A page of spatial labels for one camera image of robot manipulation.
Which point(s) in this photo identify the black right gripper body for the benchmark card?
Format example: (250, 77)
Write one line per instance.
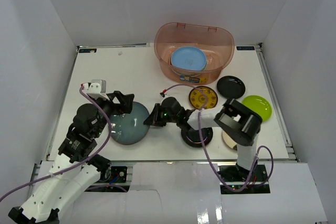
(164, 117)

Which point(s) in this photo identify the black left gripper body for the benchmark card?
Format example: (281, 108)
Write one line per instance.
(115, 100)

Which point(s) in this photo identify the dark teal ceramic plate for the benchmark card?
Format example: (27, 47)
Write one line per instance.
(128, 129)

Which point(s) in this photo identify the black glossy plate front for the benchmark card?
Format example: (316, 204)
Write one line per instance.
(192, 137)

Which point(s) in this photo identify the yellow patterned black plate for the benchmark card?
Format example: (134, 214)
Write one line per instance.
(203, 97)

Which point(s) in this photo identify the yellow-orange plastic plate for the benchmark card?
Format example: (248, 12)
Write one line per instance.
(192, 70)

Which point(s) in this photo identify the light blue plastic plate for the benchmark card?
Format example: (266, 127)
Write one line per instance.
(188, 55)

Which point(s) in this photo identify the beige ceramic plate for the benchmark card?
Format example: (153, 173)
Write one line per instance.
(229, 142)

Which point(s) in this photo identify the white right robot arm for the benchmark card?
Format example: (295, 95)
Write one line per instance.
(239, 122)

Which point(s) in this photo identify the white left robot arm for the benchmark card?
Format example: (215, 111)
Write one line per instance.
(78, 164)

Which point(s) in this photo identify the translucent pink plastic bin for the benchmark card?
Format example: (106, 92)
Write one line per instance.
(217, 44)

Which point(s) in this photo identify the black plate rear right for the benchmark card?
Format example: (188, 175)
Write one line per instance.
(231, 87)

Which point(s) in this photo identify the left blue corner label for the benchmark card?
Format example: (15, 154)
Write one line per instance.
(87, 50)

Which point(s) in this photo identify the blue corner label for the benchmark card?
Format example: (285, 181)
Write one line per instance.
(245, 48)
(87, 50)

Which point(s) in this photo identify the lime green plate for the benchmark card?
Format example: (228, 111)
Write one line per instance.
(259, 105)

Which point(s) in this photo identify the right blue corner label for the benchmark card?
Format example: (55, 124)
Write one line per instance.
(245, 48)

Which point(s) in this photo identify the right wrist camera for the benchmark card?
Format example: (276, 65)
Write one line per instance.
(164, 93)

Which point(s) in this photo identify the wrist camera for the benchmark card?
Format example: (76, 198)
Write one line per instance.
(96, 89)
(164, 93)

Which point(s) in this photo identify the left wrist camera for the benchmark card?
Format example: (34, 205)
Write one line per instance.
(96, 89)

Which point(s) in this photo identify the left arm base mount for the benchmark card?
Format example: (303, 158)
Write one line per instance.
(114, 174)

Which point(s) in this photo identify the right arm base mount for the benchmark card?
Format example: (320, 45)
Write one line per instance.
(231, 173)

